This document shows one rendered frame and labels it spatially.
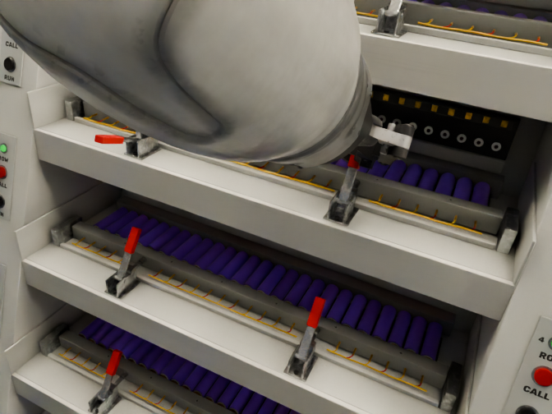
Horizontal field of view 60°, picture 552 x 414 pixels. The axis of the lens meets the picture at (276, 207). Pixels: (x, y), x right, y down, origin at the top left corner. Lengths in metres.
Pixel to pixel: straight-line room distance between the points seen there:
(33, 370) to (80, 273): 0.20
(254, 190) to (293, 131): 0.36
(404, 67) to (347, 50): 0.30
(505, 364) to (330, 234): 0.21
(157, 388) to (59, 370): 0.17
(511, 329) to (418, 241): 0.12
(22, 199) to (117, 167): 0.17
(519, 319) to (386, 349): 0.17
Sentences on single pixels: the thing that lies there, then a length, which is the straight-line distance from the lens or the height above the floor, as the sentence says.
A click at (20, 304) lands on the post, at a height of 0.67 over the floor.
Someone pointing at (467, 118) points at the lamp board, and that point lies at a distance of 0.63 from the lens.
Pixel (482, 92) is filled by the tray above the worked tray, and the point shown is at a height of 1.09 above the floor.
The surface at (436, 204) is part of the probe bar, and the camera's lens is 0.55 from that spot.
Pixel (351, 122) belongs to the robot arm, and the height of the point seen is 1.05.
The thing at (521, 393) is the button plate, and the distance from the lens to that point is 0.54.
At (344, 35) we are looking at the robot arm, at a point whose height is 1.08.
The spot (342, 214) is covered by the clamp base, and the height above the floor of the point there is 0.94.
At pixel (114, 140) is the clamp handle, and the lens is 0.58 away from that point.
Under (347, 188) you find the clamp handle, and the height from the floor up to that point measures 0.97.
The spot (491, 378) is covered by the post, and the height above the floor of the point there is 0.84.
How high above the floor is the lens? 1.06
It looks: 14 degrees down
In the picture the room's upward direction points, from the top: 13 degrees clockwise
